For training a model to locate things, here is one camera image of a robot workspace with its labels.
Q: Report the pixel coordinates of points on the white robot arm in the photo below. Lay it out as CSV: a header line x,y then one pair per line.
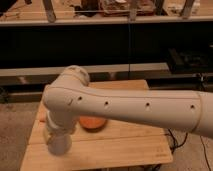
x,y
70,96

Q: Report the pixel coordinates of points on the orange bowl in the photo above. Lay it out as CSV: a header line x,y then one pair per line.
x,y
92,123

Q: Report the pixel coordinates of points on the long metal shelf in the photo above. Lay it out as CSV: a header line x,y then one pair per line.
x,y
44,75

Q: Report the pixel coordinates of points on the wooden table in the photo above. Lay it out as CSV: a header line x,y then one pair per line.
x,y
119,144

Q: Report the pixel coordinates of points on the black box on shelf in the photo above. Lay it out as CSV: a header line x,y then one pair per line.
x,y
189,61

